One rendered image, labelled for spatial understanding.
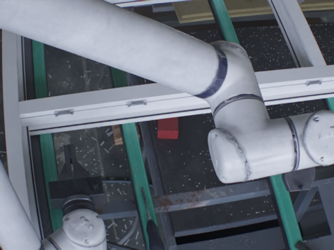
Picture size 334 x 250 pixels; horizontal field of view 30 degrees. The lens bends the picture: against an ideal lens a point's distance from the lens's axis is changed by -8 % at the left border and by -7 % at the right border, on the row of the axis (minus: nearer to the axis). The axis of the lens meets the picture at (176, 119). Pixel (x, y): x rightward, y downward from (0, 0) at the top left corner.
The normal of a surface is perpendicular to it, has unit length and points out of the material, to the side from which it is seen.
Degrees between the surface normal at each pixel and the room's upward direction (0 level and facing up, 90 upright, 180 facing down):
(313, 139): 31
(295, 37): 90
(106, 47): 79
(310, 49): 0
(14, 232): 63
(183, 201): 0
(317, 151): 37
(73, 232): 2
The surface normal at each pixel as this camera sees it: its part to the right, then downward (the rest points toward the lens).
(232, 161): 0.10, 0.18
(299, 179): 0.11, -0.06
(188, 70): 0.46, 0.50
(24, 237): 0.70, 0.26
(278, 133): 0.04, -0.49
